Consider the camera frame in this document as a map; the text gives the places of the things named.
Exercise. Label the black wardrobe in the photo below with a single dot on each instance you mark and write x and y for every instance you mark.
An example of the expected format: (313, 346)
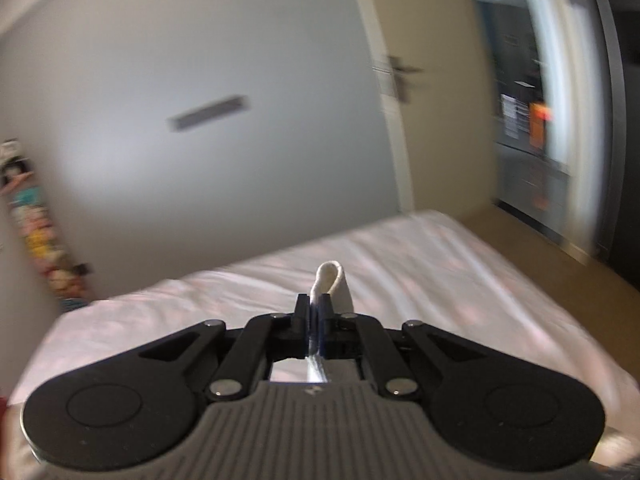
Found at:
(625, 110)

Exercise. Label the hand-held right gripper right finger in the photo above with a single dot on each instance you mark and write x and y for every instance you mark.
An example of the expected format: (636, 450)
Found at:
(325, 330)

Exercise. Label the grey wall switch panel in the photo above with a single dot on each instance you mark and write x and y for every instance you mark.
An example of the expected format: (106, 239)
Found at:
(207, 112)

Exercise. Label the bed with pink dotted sheet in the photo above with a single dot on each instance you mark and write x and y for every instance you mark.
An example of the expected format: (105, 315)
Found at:
(200, 300)

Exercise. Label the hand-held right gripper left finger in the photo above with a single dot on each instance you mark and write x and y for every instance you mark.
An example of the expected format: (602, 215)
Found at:
(302, 330)

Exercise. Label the white printed sweatshirt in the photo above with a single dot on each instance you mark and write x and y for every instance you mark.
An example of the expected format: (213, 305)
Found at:
(332, 280)

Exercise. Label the hanging row of plush toys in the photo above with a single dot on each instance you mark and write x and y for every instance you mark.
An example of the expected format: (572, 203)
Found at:
(35, 230)

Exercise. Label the cream door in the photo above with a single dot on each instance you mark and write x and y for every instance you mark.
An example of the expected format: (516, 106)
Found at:
(440, 135)

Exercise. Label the orange chair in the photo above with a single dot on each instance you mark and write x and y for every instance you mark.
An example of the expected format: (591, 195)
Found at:
(539, 125)

